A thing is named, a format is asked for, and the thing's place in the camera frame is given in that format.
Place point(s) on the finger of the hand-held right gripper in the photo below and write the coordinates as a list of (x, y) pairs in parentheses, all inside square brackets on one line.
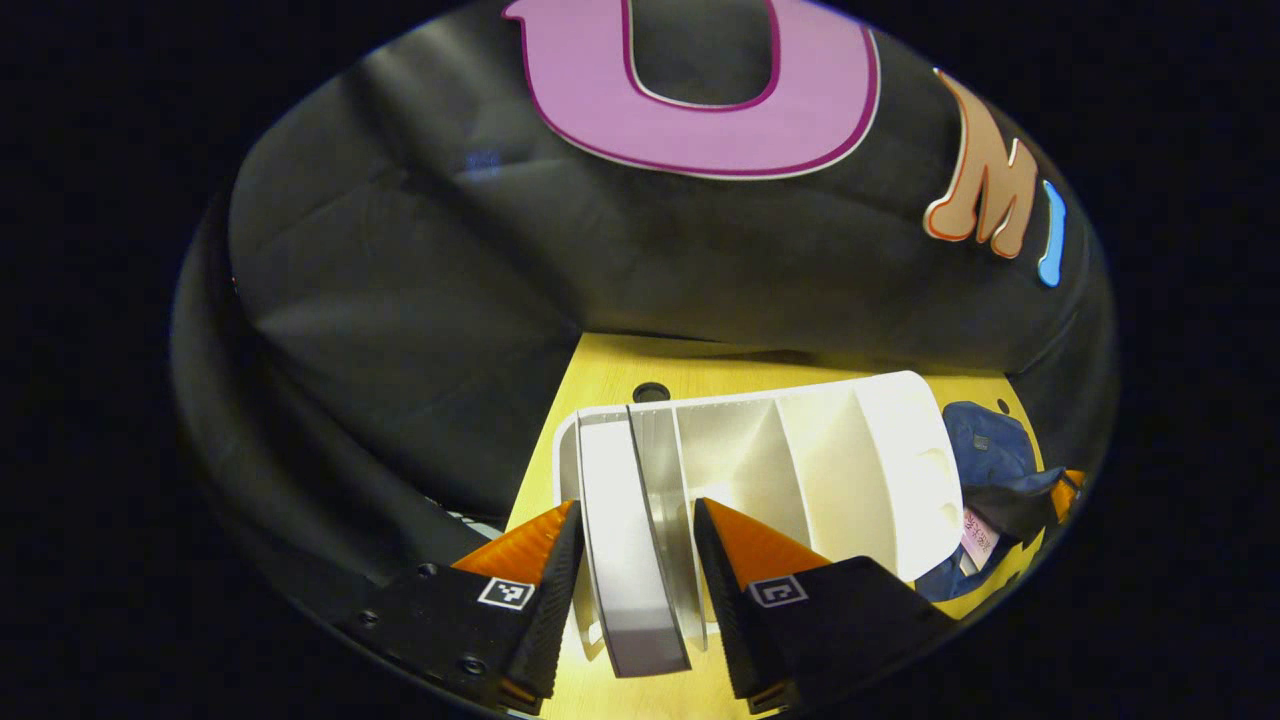
[(1068, 492)]

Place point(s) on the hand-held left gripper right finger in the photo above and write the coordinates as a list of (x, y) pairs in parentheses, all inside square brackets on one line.
[(730, 620)]

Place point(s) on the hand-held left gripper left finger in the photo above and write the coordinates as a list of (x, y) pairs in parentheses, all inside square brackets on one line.
[(555, 620)]

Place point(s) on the blue schoolbag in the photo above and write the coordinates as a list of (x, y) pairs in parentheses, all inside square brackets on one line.
[(985, 445)]

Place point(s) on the pink cover book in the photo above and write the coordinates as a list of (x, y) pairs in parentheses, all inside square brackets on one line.
[(978, 538)]

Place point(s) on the white bookshelf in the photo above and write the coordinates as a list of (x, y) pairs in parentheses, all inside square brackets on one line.
[(860, 470)]

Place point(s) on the black backdrop cloth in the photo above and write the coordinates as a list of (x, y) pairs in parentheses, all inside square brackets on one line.
[(450, 300)]

